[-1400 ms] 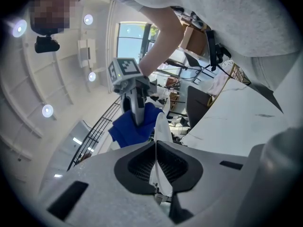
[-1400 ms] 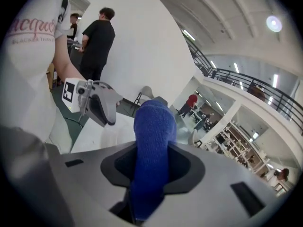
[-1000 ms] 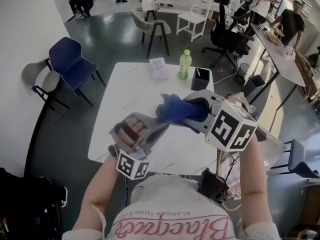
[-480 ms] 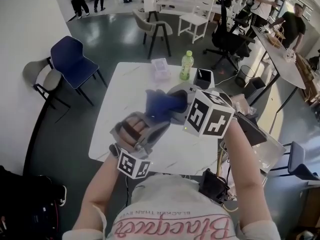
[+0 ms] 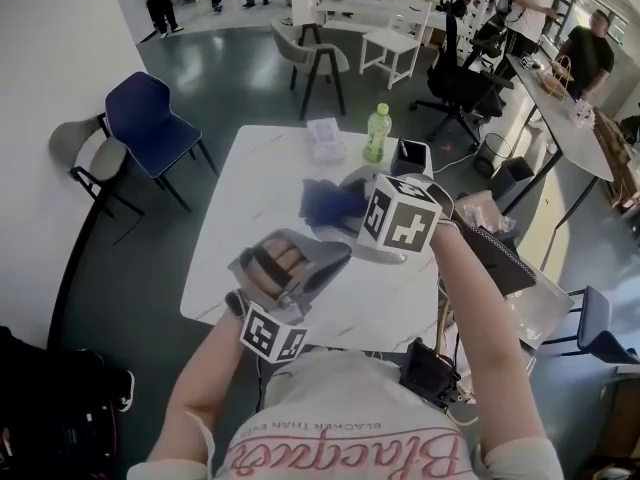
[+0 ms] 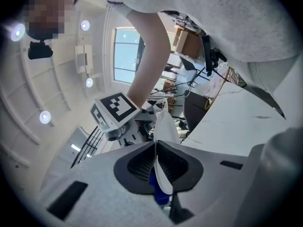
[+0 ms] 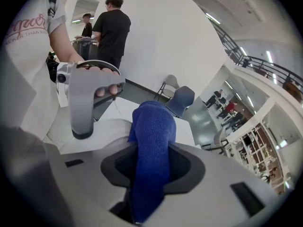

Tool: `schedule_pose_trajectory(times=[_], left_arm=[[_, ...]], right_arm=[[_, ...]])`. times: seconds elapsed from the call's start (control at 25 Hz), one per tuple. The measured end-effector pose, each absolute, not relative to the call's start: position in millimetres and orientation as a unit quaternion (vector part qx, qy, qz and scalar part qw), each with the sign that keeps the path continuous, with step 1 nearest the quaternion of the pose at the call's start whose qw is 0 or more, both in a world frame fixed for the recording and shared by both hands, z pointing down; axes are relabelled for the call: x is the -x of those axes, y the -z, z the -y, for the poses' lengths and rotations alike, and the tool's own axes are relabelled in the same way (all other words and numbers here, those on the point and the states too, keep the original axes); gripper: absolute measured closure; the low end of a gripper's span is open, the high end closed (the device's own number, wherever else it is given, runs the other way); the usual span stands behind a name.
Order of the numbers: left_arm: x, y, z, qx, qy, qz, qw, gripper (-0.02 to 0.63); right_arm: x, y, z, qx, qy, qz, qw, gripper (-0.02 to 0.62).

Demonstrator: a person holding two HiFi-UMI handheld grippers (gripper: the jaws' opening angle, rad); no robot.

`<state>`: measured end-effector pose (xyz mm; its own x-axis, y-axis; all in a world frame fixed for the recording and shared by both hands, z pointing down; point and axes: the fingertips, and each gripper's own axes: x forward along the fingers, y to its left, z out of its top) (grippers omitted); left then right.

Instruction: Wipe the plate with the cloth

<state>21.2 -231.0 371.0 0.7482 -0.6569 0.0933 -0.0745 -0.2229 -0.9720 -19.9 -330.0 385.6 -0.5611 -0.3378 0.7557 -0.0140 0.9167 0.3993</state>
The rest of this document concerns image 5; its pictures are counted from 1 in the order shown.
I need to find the clear plastic box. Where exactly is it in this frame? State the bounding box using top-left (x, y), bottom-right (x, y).
top-left (305, 117), bottom-right (348, 166)

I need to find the black square bin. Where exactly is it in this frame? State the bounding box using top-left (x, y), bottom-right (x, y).
top-left (491, 155), bottom-right (542, 200)

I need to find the grey chair with black legs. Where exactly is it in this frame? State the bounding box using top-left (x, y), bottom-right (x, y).
top-left (269, 19), bottom-right (351, 120)

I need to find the blue cloth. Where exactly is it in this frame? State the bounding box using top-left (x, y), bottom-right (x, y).
top-left (298, 177), bottom-right (372, 229)

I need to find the person's left hand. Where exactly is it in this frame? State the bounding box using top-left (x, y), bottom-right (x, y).
top-left (251, 236), bottom-right (307, 297)

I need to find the blue chair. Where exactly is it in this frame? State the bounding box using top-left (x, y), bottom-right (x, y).
top-left (104, 71), bottom-right (220, 213)

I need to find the grey round chair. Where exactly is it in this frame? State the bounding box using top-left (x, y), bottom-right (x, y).
top-left (48, 114), bottom-right (147, 245)

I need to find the green drink bottle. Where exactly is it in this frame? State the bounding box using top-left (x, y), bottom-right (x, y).
top-left (361, 102), bottom-right (393, 165)

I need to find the wicker basket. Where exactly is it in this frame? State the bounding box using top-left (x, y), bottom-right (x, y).
top-left (536, 54), bottom-right (574, 101)

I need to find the black pen holder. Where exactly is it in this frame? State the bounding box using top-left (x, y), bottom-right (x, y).
top-left (389, 138), bottom-right (434, 177)

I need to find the person's white printed shirt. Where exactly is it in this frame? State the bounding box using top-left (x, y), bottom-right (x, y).
top-left (127, 345), bottom-right (566, 480)

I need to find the person's left forearm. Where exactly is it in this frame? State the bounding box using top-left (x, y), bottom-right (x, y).
top-left (148, 305), bottom-right (262, 469)

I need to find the black waist device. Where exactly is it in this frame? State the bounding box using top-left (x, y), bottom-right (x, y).
top-left (398, 337), bottom-right (462, 410)

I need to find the clear plastic bag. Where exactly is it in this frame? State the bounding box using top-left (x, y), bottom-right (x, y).
top-left (453, 189), bottom-right (517, 235)

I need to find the white small table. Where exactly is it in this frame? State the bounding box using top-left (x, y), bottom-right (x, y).
top-left (359, 15), bottom-right (432, 90)

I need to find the white shelf unit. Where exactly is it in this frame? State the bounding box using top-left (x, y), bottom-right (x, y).
top-left (288, 0), bottom-right (497, 35)

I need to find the dark blue stool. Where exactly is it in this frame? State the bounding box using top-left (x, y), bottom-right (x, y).
top-left (541, 284), bottom-right (640, 365)

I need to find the person's right forearm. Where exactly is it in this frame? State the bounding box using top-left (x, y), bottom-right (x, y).
top-left (429, 221), bottom-right (552, 465)

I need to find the long grey table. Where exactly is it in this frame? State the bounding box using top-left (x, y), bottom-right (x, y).
top-left (503, 52), bottom-right (616, 230)

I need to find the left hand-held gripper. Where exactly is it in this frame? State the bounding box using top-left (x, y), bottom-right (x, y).
top-left (227, 227), bottom-right (354, 364)

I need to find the dark brown stitched pouch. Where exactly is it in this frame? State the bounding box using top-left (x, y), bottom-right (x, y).
top-left (453, 216), bottom-right (539, 295)

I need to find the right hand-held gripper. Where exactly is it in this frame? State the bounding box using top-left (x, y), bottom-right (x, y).
top-left (339, 165), bottom-right (457, 255)

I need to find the black office chair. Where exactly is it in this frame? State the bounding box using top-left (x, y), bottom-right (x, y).
top-left (409, 3), bottom-right (516, 145)

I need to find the black mesh bin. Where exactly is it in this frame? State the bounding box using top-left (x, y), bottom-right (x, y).
top-left (471, 132), bottom-right (514, 177)

